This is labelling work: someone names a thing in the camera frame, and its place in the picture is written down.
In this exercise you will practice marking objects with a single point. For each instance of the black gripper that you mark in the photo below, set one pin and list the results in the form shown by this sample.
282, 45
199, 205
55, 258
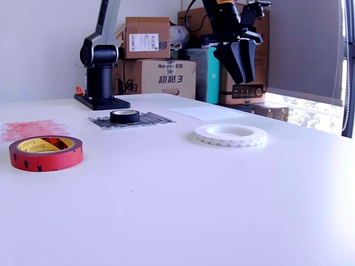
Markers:
227, 33

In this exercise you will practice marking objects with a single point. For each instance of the white tape roll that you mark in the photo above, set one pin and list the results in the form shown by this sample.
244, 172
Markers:
230, 142

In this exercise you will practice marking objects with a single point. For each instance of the black tape roll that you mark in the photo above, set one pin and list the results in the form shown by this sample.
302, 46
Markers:
124, 119

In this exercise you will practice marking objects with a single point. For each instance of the red tape roll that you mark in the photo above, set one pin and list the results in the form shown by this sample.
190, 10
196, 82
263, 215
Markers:
47, 163

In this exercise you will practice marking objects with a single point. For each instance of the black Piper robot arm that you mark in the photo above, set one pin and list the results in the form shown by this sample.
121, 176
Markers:
100, 80

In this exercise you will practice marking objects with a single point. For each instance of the tall GX760A cardboard box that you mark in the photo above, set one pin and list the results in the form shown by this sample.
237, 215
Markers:
262, 69

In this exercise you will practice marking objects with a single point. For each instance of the teal white carton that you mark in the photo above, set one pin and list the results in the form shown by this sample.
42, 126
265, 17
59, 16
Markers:
199, 77

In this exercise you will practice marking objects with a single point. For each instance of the dark patterned box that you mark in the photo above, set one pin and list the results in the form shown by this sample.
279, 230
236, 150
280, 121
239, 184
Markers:
271, 110

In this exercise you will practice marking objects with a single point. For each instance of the blank white paper sheet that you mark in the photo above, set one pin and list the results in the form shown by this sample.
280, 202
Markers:
205, 113

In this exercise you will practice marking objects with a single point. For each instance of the grey roller blind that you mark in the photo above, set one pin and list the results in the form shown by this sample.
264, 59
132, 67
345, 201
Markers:
305, 50

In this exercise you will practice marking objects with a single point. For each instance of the white plastic bag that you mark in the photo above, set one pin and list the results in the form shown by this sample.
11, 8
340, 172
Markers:
178, 34

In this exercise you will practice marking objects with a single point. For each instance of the cardboard box blue lettering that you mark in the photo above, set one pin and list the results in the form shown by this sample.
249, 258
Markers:
166, 69

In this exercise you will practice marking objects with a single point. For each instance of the small labelled cardboard box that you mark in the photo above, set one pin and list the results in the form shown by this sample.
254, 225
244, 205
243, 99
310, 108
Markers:
155, 27

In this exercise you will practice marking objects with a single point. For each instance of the orange clamp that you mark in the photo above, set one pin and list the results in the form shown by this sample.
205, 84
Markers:
79, 90

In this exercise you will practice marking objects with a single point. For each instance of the red scribbled paper sheet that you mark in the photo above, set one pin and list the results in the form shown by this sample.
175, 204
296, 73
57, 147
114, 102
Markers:
33, 127

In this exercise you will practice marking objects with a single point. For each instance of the dark window frame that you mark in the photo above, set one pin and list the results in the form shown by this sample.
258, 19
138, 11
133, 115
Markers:
351, 110

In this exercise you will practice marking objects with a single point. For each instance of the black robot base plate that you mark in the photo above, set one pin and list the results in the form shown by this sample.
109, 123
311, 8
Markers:
111, 104

